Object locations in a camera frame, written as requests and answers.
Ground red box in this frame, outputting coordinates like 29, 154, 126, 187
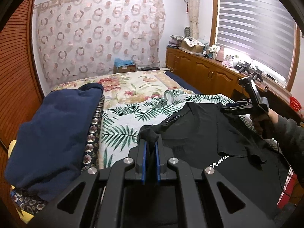
277, 167, 297, 209

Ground pink bottle on cabinet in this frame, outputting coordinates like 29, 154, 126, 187
216, 46, 225, 62

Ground striped window blind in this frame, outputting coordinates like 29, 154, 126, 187
216, 0, 295, 80

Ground black t-shirt white lettering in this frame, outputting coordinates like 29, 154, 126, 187
139, 102, 290, 218

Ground wooden louvered closet door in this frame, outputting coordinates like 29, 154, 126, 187
1, 0, 43, 227

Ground circle patterned curtain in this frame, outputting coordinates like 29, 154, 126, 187
36, 0, 166, 87

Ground right hand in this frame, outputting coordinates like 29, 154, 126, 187
250, 109, 278, 139

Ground open cardboard box on cabinet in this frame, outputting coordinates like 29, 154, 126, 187
181, 37, 205, 53

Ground yellow cloth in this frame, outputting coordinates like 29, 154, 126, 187
7, 139, 35, 224

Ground beige tied curtain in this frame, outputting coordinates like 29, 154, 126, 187
188, 0, 200, 39

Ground floral quilt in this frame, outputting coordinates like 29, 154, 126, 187
53, 70, 194, 109

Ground right forearm dark sleeve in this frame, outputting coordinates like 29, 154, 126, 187
274, 115, 304, 187

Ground navy blue folded garment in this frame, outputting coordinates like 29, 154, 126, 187
5, 83, 104, 202

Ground wooden sideboard cabinet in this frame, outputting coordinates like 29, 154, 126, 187
165, 47, 303, 123

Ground cardboard box blue contents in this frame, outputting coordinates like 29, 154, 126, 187
113, 58, 136, 73

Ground palm leaf print bedsheet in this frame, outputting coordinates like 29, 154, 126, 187
98, 89, 255, 170

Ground circle patterned folded cloth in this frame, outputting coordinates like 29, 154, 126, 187
10, 95, 105, 220

